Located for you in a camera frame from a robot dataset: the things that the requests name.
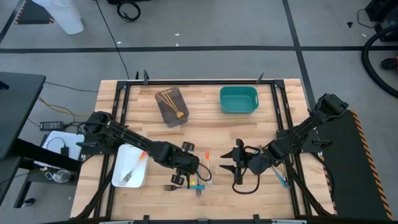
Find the clear plastic cup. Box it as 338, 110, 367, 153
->
45, 169, 73, 184

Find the coiled black cable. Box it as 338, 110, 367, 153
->
116, 1, 141, 22

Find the long black power adapter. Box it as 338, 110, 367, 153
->
39, 121, 65, 131

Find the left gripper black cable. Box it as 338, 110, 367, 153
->
198, 161, 213, 182

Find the long black floor cable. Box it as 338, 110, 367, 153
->
95, 0, 130, 80

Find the small black hazard-striped mat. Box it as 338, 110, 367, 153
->
14, 0, 55, 26

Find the yellow cable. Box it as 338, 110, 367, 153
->
37, 96, 91, 118

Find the black floor object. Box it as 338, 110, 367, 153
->
381, 58, 398, 71

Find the large black hazard-striped mat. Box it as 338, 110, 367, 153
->
312, 109, 394, 221

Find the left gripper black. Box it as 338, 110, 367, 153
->
167, 151, 201, 189

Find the white plastic bin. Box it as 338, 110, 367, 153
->
111, 143, 149, 189

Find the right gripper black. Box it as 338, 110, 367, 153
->
219, 139, 274, 184

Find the grey desk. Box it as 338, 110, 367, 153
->
0, 72, 82, 208

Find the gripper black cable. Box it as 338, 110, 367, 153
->
198, 161, 213, 182
231, 145, 261, 195

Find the black equipment stack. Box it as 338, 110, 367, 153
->
365, 0, 398, 43

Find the orange-handled silver fork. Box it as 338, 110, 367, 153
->
204, 151, 213, 187
120, 151, 148, 185

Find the thick black hose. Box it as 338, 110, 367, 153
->
361, 26, 398, 99

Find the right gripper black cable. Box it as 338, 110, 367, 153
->
231, 145, 261, 195

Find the grey translucent plastic bin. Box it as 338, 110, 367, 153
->
154, 86, 190, 128

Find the teal plastic bin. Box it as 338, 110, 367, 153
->
220, 86, 259, 114

